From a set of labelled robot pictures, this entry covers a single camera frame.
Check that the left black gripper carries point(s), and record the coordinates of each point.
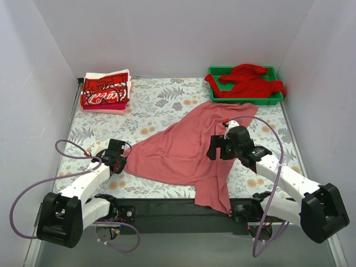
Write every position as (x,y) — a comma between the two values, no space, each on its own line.
(117,163)

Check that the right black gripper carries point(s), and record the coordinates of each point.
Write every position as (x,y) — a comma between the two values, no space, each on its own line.
(218,148)

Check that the pink t shirt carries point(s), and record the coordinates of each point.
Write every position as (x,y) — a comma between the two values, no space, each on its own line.
(177,155)

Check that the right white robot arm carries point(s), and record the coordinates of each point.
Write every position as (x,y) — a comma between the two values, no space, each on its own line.
(318,209)

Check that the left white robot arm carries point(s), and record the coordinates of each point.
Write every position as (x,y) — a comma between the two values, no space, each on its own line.
(65,215)

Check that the folded magenta shirt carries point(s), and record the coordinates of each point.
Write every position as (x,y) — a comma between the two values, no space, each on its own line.
(111,106)

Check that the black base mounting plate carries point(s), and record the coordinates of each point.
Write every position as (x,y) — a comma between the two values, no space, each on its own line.
(173,216)

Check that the red t shirt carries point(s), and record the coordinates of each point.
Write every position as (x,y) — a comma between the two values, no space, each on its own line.
(244,81)

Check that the folded red printed shirt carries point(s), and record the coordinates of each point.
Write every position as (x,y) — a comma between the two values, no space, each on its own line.
(98,98)

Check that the green plastic bin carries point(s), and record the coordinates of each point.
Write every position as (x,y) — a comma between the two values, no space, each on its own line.
(272,100)

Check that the folded white shirt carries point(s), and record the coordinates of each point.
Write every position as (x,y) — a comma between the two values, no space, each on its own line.
(107,82)

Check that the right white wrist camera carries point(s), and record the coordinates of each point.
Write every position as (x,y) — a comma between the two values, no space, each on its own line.
(229,125)

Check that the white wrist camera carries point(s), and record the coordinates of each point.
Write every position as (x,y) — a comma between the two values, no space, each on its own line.
(95,149)
(229,125)

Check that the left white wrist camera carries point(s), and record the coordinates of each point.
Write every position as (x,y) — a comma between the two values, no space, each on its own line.
(95,149)

